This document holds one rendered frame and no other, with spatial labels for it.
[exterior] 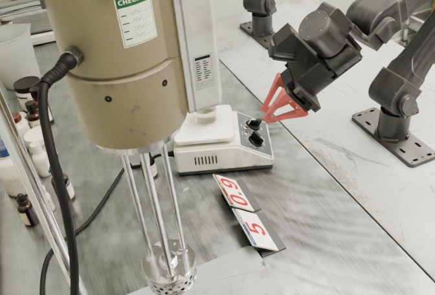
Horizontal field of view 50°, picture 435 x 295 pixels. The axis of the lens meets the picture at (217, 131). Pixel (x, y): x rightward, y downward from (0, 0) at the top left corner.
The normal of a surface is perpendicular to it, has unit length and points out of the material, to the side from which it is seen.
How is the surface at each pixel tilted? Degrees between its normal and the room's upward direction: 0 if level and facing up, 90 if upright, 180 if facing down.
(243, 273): 0
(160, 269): 0
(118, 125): 90
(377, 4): 19
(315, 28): 42
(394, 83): 49
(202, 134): 0
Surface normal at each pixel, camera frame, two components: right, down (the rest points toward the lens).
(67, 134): -0.08, -0.80
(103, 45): 0.01, 0.60
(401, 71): -0.73, -0.29
